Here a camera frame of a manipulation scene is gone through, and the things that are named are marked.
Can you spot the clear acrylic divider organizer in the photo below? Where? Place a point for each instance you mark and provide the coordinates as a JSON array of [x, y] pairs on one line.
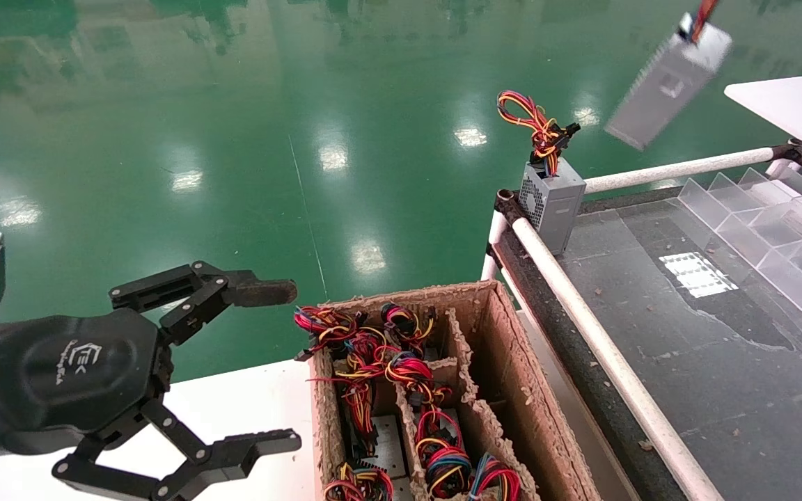
[[756, 229]]

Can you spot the brown cardboard divider box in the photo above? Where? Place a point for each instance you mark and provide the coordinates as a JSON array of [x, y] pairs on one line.
[[512, 362]]

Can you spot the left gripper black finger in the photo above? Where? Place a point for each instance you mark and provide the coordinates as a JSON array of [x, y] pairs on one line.
[[262, 292]]

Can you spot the black pipe corner connector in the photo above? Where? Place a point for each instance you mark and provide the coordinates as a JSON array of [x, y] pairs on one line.
[[509, 203], [794, 152]]

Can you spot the white pipe leg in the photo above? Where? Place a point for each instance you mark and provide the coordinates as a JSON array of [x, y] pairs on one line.
[[493, 240]]

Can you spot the white grid label sticker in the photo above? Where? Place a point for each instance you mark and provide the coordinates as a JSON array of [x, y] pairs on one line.
[[697, 275]]

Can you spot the white flat table board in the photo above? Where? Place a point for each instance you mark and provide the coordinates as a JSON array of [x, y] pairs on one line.
[[798, 111]]

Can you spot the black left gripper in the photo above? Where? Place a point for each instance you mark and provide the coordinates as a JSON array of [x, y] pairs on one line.
[[74, 376]]

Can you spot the grey vented power supply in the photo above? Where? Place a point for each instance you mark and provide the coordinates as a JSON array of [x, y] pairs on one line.
[[554, 209]]

